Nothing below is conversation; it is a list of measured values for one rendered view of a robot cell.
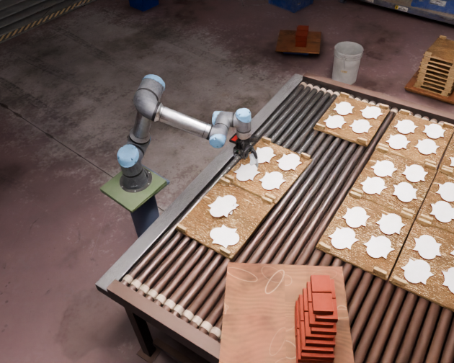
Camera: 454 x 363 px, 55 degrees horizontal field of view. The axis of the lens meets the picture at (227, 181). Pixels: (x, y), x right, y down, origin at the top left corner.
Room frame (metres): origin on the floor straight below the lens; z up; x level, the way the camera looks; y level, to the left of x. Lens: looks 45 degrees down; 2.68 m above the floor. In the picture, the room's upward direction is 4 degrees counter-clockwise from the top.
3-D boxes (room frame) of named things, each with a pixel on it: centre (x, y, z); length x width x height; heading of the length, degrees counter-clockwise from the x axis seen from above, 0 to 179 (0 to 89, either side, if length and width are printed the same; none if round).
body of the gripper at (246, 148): (1.76, -0.10, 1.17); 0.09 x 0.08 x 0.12; 142
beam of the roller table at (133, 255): (1.95, 0.01, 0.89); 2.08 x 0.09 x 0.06; 145
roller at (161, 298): (1.79, -0.21, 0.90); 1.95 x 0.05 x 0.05; 145
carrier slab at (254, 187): (1.81, -0.24, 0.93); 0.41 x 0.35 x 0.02; 142
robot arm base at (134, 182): (1.81, 0.53, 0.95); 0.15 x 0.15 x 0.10
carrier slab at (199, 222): (1.47, 0.02, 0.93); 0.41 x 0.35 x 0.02; 143
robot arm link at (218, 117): (1.77, 0.00, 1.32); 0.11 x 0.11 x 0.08; 76
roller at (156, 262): (1.88, -0.09, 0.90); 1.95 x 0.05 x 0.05; 145
